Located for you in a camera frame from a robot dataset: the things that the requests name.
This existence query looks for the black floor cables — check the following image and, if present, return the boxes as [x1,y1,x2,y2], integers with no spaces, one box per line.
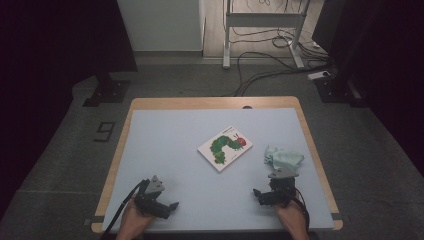
[219,26,334,98]

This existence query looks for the caterpillar picture book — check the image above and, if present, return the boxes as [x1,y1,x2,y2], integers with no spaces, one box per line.
[196,125,254,173]

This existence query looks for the light green cloth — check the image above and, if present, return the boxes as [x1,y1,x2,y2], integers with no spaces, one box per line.
[264,144,305,172]

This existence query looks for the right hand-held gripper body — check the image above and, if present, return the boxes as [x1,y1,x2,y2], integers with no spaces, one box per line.
[258,167,300,207]

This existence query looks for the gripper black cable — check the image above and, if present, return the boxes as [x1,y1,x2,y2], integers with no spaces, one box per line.
[99,179,151,240]
[294,187,312,235]

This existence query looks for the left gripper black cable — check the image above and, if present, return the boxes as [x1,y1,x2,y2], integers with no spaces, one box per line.
[99,179,151,240]

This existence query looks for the light grey table mat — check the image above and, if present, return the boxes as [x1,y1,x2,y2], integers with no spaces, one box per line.
[101,107,335,233]

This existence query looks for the person's right hand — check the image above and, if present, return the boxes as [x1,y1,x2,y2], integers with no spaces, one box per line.
[273,198,309,235]

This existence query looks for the white desk frame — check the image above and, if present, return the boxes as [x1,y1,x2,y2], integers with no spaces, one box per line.
[222,0,313,70]

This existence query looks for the black stand base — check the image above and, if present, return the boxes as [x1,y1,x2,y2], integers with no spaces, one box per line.
[82,71,131,108]
[314,74,369,108]

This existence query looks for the white power strip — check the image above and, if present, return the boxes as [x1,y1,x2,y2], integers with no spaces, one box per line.
[307,70,332,81]

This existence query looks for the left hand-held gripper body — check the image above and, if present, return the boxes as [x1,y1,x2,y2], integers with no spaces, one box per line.
[134,175,172,220]

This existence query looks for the wooden table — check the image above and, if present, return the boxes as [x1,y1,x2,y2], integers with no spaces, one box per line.
[90,96,344,234]

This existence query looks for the person's left hand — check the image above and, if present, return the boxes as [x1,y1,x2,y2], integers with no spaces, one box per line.
[117,198,155,236]

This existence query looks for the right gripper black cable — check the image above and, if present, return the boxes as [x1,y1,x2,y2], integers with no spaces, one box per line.
[294,187,312,235]

